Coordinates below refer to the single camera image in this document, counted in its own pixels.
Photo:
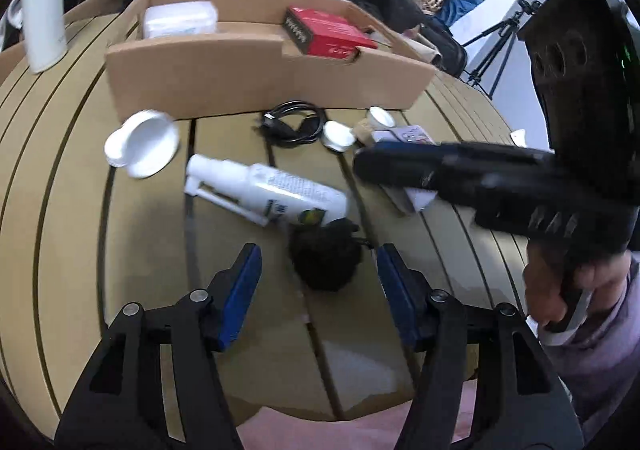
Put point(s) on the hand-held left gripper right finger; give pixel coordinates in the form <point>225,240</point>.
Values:
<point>395,290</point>

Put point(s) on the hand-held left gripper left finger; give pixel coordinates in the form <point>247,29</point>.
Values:
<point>242,290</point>

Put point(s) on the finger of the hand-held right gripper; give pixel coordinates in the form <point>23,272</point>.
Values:
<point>425,165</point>

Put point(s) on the pink printed card packet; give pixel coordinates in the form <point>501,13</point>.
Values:
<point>410,134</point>

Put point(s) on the black fluffy ball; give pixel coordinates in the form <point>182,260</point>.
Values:
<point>325,255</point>

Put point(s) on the white spray bottle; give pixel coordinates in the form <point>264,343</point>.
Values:
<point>270,185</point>

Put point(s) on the white round lid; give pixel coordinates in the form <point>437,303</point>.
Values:
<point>145,143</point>

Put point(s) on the black shoulder bag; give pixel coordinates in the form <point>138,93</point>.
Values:
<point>445,48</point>

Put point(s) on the person's right hand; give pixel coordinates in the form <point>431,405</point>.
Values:
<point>542,290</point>

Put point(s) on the white paper scrap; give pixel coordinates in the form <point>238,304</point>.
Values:
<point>519,137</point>

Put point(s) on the black tripod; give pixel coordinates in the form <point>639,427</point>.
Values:
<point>500,38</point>

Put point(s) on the red flat box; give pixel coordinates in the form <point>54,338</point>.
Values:
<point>332,33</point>

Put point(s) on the translucent plastic container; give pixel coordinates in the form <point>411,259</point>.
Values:
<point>180,20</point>

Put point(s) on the tall frosted white bottle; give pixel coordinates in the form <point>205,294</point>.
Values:
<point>45,5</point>

